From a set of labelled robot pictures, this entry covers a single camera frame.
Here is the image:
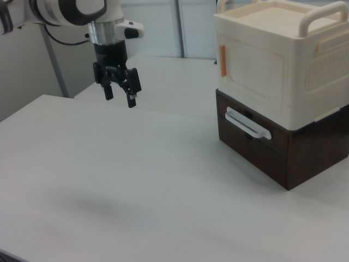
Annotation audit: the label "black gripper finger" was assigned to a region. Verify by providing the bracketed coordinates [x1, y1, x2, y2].
[100, 70, 115, 101]
[116, 68, 143, 109]

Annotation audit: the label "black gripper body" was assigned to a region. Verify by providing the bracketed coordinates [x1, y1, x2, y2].
[92, 40, 129, 83]

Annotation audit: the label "cream cabinet door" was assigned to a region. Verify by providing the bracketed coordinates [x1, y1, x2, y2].
[218, 34, 287, 106]

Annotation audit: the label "cream plastic cabinet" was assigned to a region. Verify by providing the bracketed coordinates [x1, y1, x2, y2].
[213, 0, 349, 130]

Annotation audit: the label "dark brown drawer box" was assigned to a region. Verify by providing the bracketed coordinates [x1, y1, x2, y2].
[215, 88, 349, 192]

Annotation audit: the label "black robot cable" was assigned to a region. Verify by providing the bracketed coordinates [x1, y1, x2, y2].
[41, 23, 91, 46]

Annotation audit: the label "grey metal frame post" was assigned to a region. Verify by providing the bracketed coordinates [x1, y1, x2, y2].
[40, 25, 69, 98]

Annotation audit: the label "grey window frame post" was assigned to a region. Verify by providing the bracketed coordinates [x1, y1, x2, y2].
[175, 0, 189, 59]

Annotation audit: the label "orange door handle strip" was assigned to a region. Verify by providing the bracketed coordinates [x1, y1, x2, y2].
[219, 44, 227, 78]

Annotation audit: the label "black cable strap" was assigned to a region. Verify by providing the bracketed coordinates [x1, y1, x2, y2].
[0, 0, 15, 34]

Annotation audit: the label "cream cabinet carry handle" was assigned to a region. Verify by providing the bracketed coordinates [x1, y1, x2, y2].
[298, 1, 347, 38]
[216, 0, 233, 14]

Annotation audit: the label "white drawer handle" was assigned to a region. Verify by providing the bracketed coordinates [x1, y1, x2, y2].
[224, 106, 272, 141]

